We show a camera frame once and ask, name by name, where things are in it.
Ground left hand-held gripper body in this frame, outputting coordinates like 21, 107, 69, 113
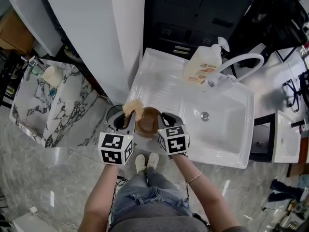
98, 104, 136, 166

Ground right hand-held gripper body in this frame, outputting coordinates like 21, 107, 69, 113
156, 112, 191, 156

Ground brown bowl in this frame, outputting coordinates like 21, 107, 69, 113
136, 107, 162, 139

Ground beige scrubbing sponge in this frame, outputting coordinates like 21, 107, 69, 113
122, 99, 144, 119

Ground person's left forearm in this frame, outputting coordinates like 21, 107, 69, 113
84, 163, 119, 232

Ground person's right forearm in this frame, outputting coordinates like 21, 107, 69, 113
171, 153, 242, 232

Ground person's right white shoe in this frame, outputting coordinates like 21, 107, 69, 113
146, 152, 160, 169

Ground person's white shoe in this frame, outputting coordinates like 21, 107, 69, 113
146, 152, 160, 169
134, 154, 147, 174

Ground person's left white shoe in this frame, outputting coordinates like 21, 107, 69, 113
134, 154, 147, 174

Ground white sink basin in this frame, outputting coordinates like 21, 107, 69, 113
126, 47, 255, 170

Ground marble vanity counter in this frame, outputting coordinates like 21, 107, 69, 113
9, 57, 110, 148

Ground person's blue jeans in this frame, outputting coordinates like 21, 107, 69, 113
110, 165, 194, 227

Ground pump soap bottle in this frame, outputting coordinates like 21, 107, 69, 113
183, 36, 230, 87

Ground person's grey shirt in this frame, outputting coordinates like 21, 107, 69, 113
109, 203, 211, 232

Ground cream cup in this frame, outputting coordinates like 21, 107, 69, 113
42, 66, 64, 87

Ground white curved faucet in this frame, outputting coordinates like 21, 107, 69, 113
207, 53, 265, 87

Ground black cabinet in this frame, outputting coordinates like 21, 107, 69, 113
144, 0, 258, 59

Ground small white sink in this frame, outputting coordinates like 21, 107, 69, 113
271, 110, 302, 164

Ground black office chair base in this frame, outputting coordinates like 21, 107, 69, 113
281, 69, 309, 113

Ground cardboard box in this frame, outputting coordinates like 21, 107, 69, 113
0, 8, 35, 56

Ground thin bracelet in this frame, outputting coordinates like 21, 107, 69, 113
186, 171, 203, 184

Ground black cable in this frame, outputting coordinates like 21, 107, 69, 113
109, 175, 127, 228

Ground black stand frame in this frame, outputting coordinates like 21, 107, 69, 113
248, 113, 277, 163

